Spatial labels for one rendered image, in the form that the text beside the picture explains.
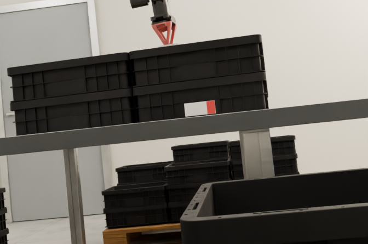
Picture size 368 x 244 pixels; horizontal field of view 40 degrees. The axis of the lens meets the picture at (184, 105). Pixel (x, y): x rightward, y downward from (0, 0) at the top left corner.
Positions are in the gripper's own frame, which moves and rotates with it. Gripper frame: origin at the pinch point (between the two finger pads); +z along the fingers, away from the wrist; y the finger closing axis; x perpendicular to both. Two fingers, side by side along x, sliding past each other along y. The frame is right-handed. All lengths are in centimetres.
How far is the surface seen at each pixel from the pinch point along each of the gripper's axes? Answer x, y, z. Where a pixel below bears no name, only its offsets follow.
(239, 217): 31, 124, 37
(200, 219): 27, 124, 37
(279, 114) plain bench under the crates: 33, 58, 30
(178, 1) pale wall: -49, -302, -92
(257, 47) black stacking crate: 29.9, 18.8, 10.1
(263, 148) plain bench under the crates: 29, 54, 37
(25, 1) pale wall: -197, -285, -123
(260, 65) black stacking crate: 29.8, 18.6, 15.4
